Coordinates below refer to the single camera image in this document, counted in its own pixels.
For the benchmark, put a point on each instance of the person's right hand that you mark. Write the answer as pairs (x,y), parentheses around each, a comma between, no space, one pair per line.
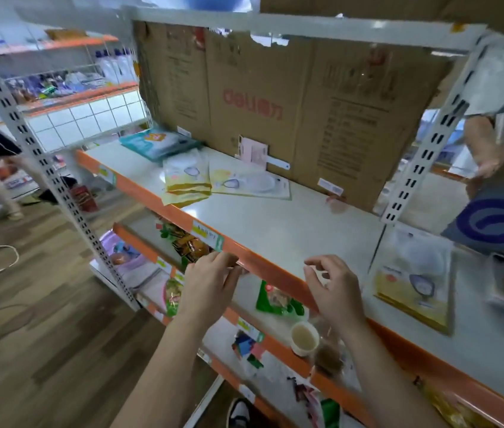
(339,298)

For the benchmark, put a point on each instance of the person's left hand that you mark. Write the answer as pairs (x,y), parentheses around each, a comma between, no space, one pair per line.
(209,294)

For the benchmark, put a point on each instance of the cream packaged hand mirror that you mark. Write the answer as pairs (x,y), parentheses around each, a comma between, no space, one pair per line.
(412,271)

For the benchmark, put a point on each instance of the yellow packaged hand mirror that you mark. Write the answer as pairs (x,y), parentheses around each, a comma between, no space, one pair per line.
(189,190)
(252,182)
(185,169)

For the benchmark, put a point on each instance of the person's left forearm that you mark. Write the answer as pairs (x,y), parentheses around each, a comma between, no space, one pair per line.
(162,378)

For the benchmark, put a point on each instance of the person's right forearm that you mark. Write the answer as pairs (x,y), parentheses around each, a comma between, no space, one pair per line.
(390,383)

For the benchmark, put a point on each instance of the person's white black shoe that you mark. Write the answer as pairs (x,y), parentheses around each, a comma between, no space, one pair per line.
(238,414)

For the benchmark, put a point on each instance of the green snack packet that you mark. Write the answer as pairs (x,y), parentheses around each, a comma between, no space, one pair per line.
(274,300)
(173,298)

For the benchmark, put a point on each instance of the brown snack packet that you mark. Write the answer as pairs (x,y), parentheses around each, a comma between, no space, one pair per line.
(191,248)

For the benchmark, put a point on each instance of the beige paper cup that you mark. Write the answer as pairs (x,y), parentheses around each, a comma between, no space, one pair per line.
(304,339)

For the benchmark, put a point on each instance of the yellow white price label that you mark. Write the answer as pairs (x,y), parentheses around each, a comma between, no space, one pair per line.
(107,174)
(207,236)

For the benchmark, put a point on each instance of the brown plastic cup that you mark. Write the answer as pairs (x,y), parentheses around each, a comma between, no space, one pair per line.
(328,358)

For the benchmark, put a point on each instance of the pile of colourful cards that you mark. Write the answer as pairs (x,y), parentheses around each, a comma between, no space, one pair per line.
(245,347)

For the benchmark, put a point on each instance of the lilac plastic basin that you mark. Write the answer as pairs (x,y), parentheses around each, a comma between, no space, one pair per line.
(118,254)

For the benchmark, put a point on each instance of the pile of white paper cards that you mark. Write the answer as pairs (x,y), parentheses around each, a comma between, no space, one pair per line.
(310,401)

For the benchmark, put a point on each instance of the white barcode sticker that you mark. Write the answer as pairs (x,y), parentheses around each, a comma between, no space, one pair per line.
(184,131)
(330,187)

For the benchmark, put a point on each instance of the red snack packet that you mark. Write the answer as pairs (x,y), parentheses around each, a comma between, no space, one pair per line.
(83,199)

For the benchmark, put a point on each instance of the yellow snack sachet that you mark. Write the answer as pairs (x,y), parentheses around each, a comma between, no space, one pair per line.
(452,410)

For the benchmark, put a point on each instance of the cardboard sheet blue lettering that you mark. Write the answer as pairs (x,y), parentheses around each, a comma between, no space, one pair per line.
(497,218)

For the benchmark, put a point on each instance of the brown cardboard sheet red print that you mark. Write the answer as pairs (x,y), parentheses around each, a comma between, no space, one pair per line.
(323,84)

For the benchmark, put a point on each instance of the row of white bottles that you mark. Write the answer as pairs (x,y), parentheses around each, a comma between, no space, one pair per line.
(116,66)

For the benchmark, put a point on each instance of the blue plastic basin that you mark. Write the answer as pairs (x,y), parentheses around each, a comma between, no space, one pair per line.
(216,2)

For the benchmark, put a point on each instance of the brown cardboard box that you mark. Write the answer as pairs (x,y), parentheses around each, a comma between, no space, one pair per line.
(390,6)

